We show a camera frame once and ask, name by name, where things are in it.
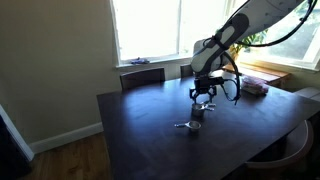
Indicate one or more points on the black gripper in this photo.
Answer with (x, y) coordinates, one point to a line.
(203, 85)

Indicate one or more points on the half steel measuring cup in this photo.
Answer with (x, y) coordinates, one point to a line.
(209, 102)

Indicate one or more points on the one-third steel measuring cup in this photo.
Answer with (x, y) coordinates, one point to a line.
(211, 108)

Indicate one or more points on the largest steel measuring cup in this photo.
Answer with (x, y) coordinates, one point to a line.
(197, 112)

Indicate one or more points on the smallest steel measuring cup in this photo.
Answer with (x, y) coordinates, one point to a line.
(195, 126)

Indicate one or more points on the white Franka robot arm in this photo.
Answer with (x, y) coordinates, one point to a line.
(266, 13)

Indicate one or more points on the dark wooden dining chair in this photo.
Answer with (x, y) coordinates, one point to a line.
(142, 78)
(186, 70)

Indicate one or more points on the clear plastic bag of items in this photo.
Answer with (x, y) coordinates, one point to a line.
(254, 86)

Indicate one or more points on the wooden bench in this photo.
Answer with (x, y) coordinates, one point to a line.
(266, 74)

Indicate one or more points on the blue object on sill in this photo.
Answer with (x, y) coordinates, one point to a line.
(140, 61)

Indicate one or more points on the green potted plant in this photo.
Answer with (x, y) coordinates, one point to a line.
(255, 38)

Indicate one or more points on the white framed window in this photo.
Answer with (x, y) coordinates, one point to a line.
(300, 50)
(150, 30)

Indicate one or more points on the curved back wooden chair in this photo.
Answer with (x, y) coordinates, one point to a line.
(283, 156)

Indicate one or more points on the grey padded stool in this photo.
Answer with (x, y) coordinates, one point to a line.
(308, 93)

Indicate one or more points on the white baseboard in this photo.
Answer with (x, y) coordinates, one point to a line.
(66, 137)

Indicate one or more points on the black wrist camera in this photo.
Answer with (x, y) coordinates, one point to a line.
(217, 81)

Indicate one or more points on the white door frame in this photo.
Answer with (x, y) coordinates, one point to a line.
(16, 135)

